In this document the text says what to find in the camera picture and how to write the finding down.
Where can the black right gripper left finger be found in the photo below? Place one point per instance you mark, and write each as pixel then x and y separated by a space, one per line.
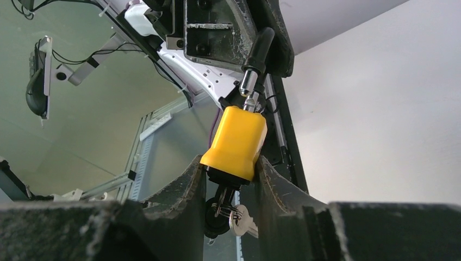
pixel 169 225

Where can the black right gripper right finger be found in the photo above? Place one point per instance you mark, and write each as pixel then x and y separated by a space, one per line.
pixel 293 225

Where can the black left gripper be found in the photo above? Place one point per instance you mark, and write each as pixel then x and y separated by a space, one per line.
pixel 222 33

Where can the key bunch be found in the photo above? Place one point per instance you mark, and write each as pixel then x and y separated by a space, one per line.
pixel 221 216

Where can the yellow padlock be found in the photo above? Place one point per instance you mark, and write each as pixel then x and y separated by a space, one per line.
pixel 231 159

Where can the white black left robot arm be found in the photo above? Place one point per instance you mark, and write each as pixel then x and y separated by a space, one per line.
pixel 222 85

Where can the monitor on arm mount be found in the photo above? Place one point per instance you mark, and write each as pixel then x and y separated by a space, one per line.
pixel 43 73

